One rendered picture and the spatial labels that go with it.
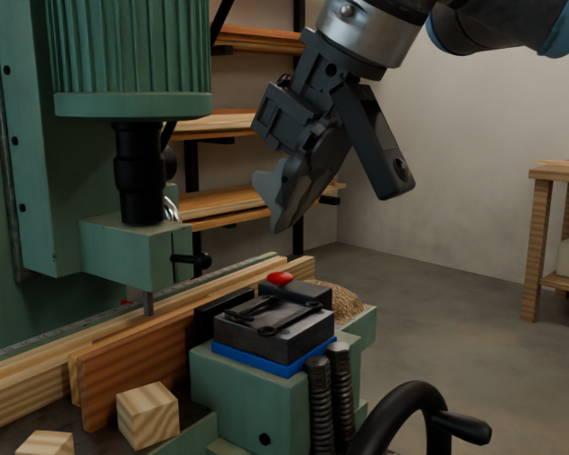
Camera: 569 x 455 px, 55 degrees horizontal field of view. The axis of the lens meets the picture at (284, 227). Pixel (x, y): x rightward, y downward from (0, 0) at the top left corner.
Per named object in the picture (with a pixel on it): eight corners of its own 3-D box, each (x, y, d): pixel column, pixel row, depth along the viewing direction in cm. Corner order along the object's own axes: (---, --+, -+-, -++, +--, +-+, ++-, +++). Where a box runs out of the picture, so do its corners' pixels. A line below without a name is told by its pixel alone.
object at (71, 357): (79, 408, 58) (75, 358, 57) (71, 403, 59) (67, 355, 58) (225, 334, 76) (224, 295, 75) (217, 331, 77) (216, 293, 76)
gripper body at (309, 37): (288, 129, 63) (335, 29, 57) (344, 171, 60) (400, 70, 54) (245, 133, 57) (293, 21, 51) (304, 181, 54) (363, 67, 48)
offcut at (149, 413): (180, 434, 54) (178, 399, 53) (135, 451, 51) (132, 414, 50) (161, 413, 57) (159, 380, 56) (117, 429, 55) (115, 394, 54)
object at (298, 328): (288, 380, 52) (288, 325, 51) (203, 349, 58) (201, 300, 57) (355, 333, 62) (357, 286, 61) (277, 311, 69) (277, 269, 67)
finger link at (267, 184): (247, 208, 64) (279, 139, 59) (283, 238, 61) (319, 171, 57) (228, 211, 61) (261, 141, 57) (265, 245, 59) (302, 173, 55)
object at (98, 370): (90, 434, 54) (83, 360, 52) (82, 429, 55) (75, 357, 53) (252, 344, 73) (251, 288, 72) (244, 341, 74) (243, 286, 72)
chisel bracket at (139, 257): (153, 306, 64) (148, 235, 62) (79, 283, 72) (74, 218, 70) (198, 289, 70) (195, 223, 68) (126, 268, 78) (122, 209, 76)
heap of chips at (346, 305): (342, 325, 79) (342, 301, 79) (265, 304, 88) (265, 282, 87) (371, 306, 87) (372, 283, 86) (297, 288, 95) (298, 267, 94)
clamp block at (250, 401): (288, 474, 53) (288, 389, 50) (188, 426, 60) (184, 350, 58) (362, 405, 64) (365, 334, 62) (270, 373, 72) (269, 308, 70)
